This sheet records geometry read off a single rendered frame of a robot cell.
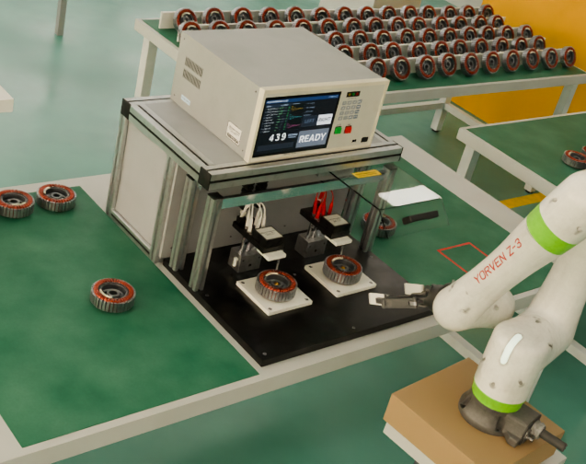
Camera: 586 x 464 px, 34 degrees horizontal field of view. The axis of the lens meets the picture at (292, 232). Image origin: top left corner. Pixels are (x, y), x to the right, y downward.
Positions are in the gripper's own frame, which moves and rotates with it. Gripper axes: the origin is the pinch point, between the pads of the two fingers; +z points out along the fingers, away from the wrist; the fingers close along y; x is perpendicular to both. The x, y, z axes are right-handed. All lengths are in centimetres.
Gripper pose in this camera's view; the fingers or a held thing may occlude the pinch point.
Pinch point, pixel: (390, 293)
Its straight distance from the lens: 262.6
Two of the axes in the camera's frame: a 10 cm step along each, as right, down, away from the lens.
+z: -6.3, -0.3, 7.7
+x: -1.0, -9.9, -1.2
